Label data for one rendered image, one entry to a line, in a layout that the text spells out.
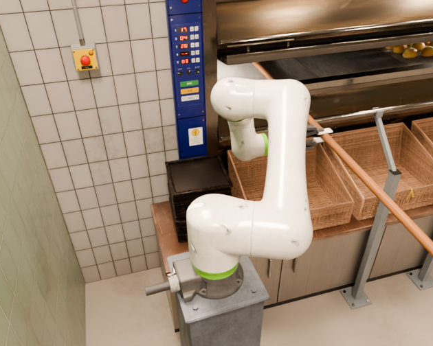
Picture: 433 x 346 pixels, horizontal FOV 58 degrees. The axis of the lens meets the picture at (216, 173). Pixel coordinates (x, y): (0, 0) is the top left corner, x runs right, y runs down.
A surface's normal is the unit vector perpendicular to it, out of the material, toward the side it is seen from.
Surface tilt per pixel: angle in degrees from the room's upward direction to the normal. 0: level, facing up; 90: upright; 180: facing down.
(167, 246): 0
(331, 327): 0
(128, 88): 90
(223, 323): 90
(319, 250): 90
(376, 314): 0
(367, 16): 70
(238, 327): 90
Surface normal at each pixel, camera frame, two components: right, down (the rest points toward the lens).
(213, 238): -0.13, 0.56
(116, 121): 0.27, 0.56
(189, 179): -0.01, -0.81
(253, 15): 0.25, 0.25
